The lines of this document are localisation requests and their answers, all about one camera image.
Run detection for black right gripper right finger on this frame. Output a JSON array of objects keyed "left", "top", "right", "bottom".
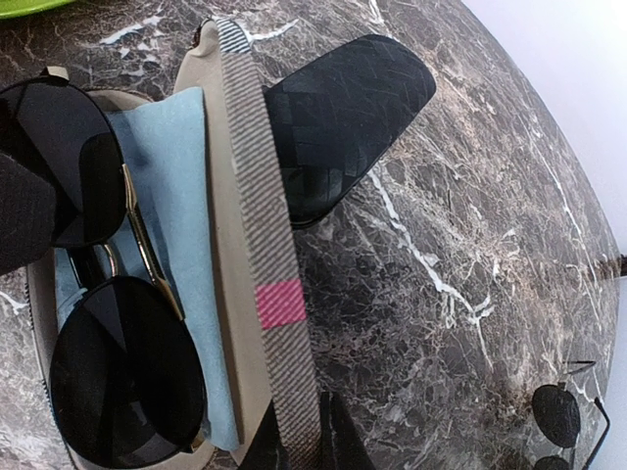
[{"left": 321, "top": 392, "right": 375, "bottom": 470}]

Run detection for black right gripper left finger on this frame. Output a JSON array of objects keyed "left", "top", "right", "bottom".
[{"left": 238, "top": 421, "right": 285, "bottom": 470}]

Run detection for plaid brown glasses case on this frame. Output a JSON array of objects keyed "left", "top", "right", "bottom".
[{"left": 24, "top": 17, "right": 324, "bottom": 470}]

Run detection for gold frame sunglasses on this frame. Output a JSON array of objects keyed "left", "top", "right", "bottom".
[{"left": 1, "top": 75, "right": 207, "bottom": 469}]

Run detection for black round sunglasses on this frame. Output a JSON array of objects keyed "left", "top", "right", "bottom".
[{"left": 531, "top": 360, "right": 610, "bottom": 470}]

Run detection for black quilted glasses case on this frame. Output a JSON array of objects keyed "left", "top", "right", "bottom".
[{"left": 264, "top": 34, "right": 436, "bottom": 229}]

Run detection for blue cleaning cloth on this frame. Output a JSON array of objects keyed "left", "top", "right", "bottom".
[{"left": 50, "top": 87, "right": 239, "bottom": 468}]

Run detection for green plate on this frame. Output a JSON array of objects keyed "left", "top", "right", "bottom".
[{"left": 1, "top": 0, "right": 106, "bottom": 22}]

